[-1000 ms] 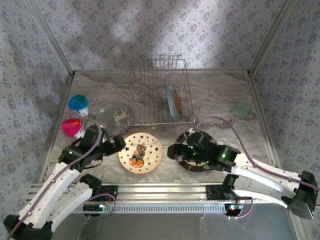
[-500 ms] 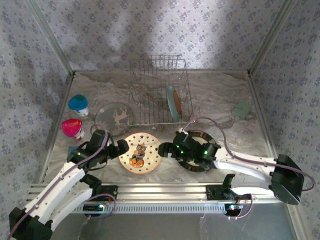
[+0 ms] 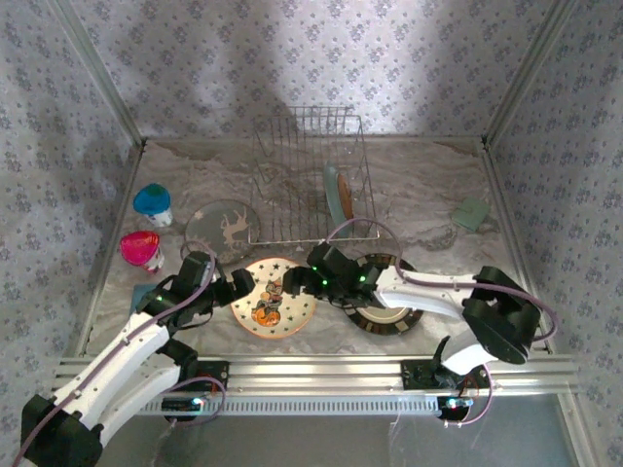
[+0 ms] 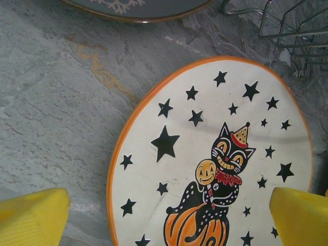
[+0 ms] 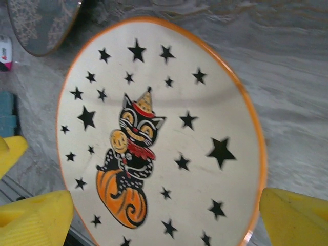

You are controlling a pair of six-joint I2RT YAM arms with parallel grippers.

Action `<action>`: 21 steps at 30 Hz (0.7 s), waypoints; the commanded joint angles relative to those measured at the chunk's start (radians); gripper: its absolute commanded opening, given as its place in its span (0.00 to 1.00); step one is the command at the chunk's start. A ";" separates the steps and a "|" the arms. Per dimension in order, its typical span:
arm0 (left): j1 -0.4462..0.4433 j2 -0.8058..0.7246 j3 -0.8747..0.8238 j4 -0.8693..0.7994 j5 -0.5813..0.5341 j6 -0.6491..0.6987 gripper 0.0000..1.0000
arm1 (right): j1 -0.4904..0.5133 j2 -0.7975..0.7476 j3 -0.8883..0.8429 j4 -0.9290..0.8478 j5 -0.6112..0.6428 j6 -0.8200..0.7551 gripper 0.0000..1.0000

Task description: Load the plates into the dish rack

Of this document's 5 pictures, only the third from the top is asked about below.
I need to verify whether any white orange cat plate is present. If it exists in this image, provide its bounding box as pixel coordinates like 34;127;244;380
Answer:
230;257;317;340

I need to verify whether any dark striped rim plate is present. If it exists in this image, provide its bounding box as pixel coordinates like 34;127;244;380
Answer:
342;252;425;337

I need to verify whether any grey glass reindeer plate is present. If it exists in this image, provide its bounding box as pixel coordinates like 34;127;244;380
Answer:
184;199;262;267

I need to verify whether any light blue plate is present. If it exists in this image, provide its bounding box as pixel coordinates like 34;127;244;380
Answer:
321;162;360;239

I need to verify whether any blue sponge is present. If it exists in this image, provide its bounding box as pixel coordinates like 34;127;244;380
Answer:
131;285;153;317

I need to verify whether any pink lid cup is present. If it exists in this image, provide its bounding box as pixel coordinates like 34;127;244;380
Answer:
120;231;165;273

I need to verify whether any blue lid cup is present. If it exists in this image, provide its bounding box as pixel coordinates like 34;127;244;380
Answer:
133;183;174;229

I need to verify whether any left circuit board with LED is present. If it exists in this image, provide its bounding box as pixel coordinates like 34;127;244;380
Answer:
163;396;210;414

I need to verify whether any circuit board with led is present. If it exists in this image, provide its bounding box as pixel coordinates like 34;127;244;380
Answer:
163;396;210;414
437;396;476;422

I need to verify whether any green sponge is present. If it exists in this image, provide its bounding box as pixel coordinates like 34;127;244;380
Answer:
455;197;492;233

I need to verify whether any right circuit board with LED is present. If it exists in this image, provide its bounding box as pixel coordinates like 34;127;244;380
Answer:
437;396;476;422

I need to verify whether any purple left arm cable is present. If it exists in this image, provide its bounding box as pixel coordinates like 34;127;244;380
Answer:
12;239;229;467

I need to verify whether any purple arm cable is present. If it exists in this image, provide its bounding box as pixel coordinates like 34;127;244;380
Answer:
324;217;560;429
12;239;229;467

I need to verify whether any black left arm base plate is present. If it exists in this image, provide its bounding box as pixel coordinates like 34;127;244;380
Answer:
160;360;230;393

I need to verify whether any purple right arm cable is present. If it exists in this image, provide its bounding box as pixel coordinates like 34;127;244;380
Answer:
324;217;560;429

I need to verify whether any aluminium mounting rail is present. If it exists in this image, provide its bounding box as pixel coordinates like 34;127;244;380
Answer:
53;354;580;395

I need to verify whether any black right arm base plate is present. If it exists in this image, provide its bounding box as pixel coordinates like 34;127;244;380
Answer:
401;358;481;390

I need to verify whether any grey slotted cable duct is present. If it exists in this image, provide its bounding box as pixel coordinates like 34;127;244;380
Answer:
138;394;444;417

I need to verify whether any metal wire dish rack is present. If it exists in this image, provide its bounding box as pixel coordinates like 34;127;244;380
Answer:
247;105;382;244

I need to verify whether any aluminium frame post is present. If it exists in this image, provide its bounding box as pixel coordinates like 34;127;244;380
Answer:
51;0;148;147
480;0;583;147

